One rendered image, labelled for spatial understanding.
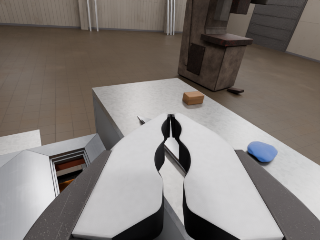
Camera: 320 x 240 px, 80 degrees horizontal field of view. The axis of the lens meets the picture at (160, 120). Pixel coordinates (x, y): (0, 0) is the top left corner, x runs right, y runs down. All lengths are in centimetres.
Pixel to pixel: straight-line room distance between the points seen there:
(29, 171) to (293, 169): 102
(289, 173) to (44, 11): 990
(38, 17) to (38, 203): 954
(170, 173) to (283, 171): 41
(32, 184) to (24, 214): 13
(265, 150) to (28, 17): 991
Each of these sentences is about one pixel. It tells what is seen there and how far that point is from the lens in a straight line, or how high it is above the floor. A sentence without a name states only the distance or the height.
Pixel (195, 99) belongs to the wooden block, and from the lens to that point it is 106.
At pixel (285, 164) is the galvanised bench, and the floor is 105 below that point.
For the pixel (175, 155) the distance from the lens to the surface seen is 67.
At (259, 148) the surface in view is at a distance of 83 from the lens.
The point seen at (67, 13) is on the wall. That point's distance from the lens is 1008.
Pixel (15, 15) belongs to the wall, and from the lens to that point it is 1022.
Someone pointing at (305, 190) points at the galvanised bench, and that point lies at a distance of 80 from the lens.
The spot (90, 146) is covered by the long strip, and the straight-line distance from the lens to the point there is 103.
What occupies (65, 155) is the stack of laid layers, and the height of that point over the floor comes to 85.
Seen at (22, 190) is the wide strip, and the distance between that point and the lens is 92.
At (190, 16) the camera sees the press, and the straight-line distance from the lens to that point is 442.
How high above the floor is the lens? 152
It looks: 32 degrees down
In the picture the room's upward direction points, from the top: 7 degrees clockwise
